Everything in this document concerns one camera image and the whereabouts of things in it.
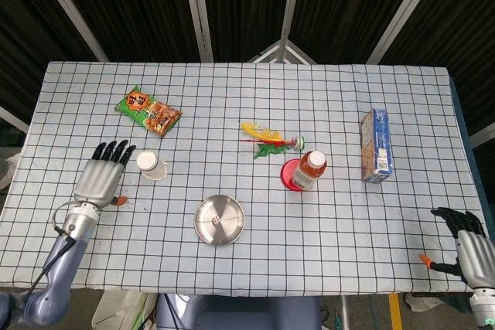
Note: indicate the white triangular metal frame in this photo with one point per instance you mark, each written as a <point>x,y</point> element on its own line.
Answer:
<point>284,48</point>

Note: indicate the round metal plate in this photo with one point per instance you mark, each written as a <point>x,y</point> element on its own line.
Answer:
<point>230,229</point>

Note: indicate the red round coaster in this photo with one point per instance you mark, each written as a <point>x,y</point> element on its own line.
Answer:
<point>287,175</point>

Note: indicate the grey metal table leg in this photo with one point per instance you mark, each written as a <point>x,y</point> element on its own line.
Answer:
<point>344,312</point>

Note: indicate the blue biscuit box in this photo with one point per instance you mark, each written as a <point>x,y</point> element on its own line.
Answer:
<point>377,144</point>

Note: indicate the checkered tablecloth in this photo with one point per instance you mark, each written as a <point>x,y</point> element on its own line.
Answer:
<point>309,249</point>

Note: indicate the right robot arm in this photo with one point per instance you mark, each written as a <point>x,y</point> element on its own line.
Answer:
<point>481,310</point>

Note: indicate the white metal frame post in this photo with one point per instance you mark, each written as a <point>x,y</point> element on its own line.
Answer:
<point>406,13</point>
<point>69,9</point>
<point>199,9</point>
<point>291,1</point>

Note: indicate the colourful feather shuttlecock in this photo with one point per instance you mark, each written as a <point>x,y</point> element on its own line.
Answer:
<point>267,138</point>

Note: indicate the green snack bag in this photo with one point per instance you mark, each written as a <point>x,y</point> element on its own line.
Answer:
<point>151,113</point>

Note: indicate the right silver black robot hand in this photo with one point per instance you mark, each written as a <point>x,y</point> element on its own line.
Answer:
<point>477,256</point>

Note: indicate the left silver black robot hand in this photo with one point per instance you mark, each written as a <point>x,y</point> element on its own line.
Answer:
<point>98,181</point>

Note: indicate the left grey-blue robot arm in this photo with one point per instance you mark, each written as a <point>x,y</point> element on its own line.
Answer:
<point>62,268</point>

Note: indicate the white paper cup blue band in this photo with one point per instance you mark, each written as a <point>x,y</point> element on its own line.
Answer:
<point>149,164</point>

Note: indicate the grey-blue robot torso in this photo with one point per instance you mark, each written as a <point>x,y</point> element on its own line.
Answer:
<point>239,314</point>

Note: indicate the tea bottle white cap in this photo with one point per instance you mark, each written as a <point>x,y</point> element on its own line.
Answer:
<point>309,169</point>

